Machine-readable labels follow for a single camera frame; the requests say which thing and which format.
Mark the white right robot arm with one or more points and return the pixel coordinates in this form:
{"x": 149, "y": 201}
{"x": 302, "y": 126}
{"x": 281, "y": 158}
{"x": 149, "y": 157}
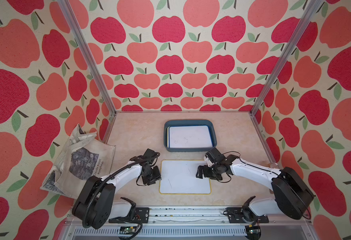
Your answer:
{"x": 291, "y": 196}

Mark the aluminium frame post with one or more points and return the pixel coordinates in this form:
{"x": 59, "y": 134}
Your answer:
{"x": 86, "y": 52}
{"x": 302, "y": 25}

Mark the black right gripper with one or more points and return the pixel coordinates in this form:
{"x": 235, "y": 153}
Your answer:
{"x": 205, "y": 173}

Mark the right aluminium frame post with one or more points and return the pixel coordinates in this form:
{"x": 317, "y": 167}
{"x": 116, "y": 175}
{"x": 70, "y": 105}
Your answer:
{"x": 302, "y": 25}

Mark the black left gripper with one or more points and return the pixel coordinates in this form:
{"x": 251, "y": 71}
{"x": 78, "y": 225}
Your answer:
{"x": 157, "y": 177}

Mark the beige printed tote bag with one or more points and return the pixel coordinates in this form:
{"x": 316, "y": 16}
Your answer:
{"x": 81, "y": 158}

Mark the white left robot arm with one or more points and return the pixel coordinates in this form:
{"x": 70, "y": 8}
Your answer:
{"x": 95, "y": 204}

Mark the orange drink can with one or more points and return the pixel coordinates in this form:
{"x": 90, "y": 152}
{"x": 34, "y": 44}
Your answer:
{"x": 274, "y": 166}

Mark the left aluminium frame post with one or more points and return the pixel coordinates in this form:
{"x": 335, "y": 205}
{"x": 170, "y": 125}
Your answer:
{"x": 86, "y": 52}

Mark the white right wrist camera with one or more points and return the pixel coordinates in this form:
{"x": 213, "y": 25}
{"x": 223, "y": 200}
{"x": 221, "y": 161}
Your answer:
{"x": 207, "y": 160}

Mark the yellow-framed whiteboard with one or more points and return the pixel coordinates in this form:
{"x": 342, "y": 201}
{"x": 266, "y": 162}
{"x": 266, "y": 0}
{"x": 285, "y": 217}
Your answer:
{"x": 178, "y": 177}

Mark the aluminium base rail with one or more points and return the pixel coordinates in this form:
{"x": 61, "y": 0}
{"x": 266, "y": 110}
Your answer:
{"x": 192, "y": 223}

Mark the dark teal storage box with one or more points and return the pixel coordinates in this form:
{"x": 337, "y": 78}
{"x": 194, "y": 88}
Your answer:
{"x": 189, "y": 122}

